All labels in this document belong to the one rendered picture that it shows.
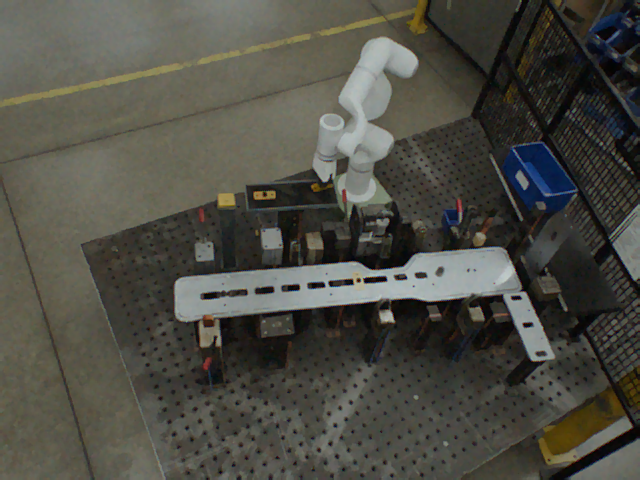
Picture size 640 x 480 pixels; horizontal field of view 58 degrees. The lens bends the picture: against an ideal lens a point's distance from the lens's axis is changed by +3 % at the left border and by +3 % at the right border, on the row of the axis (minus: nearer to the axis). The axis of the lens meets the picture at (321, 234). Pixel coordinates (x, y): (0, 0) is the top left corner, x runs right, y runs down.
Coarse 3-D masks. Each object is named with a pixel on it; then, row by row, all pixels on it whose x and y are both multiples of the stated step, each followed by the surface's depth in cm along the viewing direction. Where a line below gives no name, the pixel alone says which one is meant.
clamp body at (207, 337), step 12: (216, 324) 201; (204, 336) 197; (216, 336) 198; (204, 348) 196; (216, 348) 197; (204, 360) 203; (216, 360) 205; (204, 372) 214; (216, 372) 215; (204, 384) 223; (216, 384) 223
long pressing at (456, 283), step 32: (416, 256) 235; (448, 256) 237; (480, 256) 239; (192, 288) 215; (224, 288) 216; (352, 288) 222; (384, 288) 224; (416, 288) 226; (448, 288) 227; (480, 288) 229; (512, 288) 230; (192, 320) 208
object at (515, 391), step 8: (536, 352) 216; (528, 360) 218; (544, 360) 215; (520, 368) 226; (528, 368) 221; (536, 368) 222; (504, 376) 239; (512, 376) 232; (520, 376) 227; (504, 384) 237; (512, 384) 233; (520, 384) 235; (512, 392) 236; (520, 392) 236
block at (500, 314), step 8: (488, 304) 227; (496, 304) 227; (488, 312) 229; (496, 312) 225; (504, 312) 226; (488, 320) 228; (496, 320) 223; (504, 320) 223; (488, 328) 229; (496, 328) 227; (504, 328) 228; (472, 336) 245; (480, 336) 238; (488, 336) 235; (472, 344) 245; (480, 344) 240; (488, 344) 241; (480, 352) 245
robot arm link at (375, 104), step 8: (384, 80) 228; (376, 88) 227; (384, 88) 228; (368, 96) 232; (376, 96) 229; (384, 96) 229; (368, 104) 234; (376, 104) 232; (384, 104) 233; (368, 112) 236; (376, 112) 235; (352, 120) 244; (344, 128) 248; (352, 128) 245
